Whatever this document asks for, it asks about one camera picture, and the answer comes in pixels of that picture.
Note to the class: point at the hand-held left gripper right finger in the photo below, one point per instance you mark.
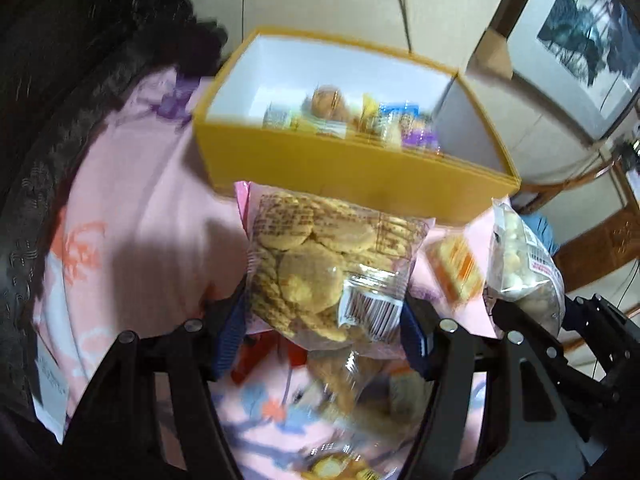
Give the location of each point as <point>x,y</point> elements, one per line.
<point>416,342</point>

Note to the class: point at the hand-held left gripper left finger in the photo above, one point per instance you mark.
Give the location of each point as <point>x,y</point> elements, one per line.
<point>229,332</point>

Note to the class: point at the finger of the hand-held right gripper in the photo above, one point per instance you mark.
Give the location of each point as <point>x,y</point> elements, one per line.
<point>597,310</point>
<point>502,312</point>

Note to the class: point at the white ball candy packet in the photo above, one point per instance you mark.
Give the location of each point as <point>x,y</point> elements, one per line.
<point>520,280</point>

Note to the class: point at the clear round cookie packet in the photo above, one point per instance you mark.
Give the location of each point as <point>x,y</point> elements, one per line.
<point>300,260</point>

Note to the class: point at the yellow cardboard box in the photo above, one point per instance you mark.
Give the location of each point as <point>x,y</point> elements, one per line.
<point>300,160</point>

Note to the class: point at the purple snack packet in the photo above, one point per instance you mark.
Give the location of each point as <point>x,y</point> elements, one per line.
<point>424,139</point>

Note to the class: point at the blue snack packet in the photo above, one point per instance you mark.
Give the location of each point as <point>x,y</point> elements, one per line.
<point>400,120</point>

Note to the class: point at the green white snack packet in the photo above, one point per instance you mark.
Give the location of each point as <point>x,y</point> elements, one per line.
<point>277,117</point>

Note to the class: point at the long yellow-green snack packet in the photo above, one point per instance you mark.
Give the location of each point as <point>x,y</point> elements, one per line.
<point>370,110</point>

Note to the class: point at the golden round pastry packet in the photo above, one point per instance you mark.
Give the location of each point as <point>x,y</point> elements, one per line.
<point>327,102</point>

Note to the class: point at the red snack packet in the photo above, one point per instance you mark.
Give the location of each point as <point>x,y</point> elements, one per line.
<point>247,360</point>

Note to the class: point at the orange striped cracker packet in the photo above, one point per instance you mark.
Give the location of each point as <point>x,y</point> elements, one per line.
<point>457,265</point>

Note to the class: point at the wooden armchair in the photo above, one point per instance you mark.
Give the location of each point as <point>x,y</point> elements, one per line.
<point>600,240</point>

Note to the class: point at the brown label biscuit packet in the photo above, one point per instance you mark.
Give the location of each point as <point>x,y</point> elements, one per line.
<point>345,380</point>

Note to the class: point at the blue cloth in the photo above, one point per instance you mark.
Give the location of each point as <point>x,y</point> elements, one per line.
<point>544,230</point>

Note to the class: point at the pink floral tablecloth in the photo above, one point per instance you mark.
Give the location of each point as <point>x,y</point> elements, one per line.
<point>150,210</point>

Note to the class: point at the yellow cake packet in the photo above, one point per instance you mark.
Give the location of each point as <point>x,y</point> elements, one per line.
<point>330,466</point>

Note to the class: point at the white paper sheet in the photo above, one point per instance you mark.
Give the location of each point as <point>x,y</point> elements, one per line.
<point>50,390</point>

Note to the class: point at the cardboard corner protector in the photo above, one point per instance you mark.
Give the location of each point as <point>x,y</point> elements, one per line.
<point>492,55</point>

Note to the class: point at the framed lotus painting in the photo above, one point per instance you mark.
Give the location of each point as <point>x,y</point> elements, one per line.
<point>575,20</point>

